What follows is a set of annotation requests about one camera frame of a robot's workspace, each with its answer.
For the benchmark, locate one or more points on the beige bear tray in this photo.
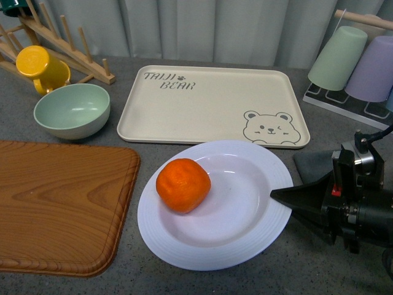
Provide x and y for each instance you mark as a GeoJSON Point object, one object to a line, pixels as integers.
{"type": "Point", "coordinates": [189, 104]}

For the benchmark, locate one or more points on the orange fruit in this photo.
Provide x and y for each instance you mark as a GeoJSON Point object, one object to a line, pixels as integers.
{"type": "Point", "coordinates": [182, 185]}

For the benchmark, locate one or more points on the green cup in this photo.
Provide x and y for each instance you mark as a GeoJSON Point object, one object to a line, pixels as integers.
{"type": "Point", "coordinates": [337, 60]}

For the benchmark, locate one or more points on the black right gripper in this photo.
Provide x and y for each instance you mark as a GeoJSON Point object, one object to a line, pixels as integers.
{"type": "Point", "coordinates": [350, 200]}

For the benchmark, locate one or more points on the wooden dish rack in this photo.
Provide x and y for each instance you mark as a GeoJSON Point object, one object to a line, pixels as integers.
{"type": "Point", "coordinates": [37, 23]}

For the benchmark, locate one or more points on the wooden cutting board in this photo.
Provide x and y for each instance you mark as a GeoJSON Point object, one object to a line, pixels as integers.
{"type": "Point", "coordinates": [63, 206]}

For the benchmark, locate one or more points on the green bowl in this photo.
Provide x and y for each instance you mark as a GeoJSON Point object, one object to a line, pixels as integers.
{"type": "Point", "coordinates": [73, 112]}

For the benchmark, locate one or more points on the white cup rack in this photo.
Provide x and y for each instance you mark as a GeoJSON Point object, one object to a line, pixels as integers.
{"type": "Point", "coordinates": [374, 114]}

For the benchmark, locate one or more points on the dark green mug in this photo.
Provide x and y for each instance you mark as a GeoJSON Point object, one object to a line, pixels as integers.
{"type": "Point", "coordinates": [13, 8]}

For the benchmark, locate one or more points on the blue cup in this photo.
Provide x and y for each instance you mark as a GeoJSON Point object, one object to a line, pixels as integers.
{"type": "Point", "coordinates": [389, 102]}

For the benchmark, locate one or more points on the grey folded cloth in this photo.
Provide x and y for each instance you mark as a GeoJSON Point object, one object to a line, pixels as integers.
{"type": "Point", "coordinates": [312, 166]}

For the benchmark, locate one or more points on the yellow mug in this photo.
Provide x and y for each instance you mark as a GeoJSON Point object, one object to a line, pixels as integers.
{"type": "Point", "coordinates": [45, 71]}

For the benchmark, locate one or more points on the purple cup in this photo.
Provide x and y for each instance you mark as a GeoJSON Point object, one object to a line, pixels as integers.
{"type": "Point", "coordinates": [371, 80]}

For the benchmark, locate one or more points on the white round plate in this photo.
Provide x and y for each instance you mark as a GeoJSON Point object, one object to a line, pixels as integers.
{"type": "Point", "coordinates": [236, 221]}

